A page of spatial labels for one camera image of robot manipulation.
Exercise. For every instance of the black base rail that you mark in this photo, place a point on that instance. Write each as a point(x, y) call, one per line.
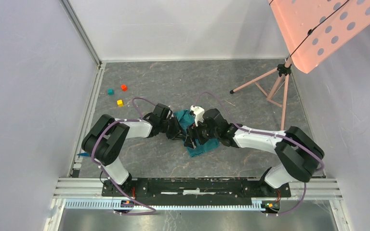
point(202, 191)

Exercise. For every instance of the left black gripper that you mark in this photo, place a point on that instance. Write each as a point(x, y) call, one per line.
point(178, 133)

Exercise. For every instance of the pink perforated panel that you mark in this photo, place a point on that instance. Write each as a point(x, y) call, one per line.
point(314, 29)

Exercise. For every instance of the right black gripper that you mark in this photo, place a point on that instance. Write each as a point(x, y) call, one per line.
point(192, 134)

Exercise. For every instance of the blue knife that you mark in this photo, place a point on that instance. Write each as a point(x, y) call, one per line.
point(83, 155)

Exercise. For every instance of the yellow cube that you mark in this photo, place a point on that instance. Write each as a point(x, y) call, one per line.
point(120, 103)

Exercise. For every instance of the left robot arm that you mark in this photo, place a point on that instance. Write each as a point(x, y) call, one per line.
point(106, 138)

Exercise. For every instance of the pink tripod stand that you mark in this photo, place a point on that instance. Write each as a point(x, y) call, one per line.
point(284, 72)

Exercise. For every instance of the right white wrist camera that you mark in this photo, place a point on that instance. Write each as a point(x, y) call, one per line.
point(198, 113)

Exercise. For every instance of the orange cube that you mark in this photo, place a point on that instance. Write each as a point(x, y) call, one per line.
point(124, 87)

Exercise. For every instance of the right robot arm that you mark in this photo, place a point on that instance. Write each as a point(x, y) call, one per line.
point(300, 157)

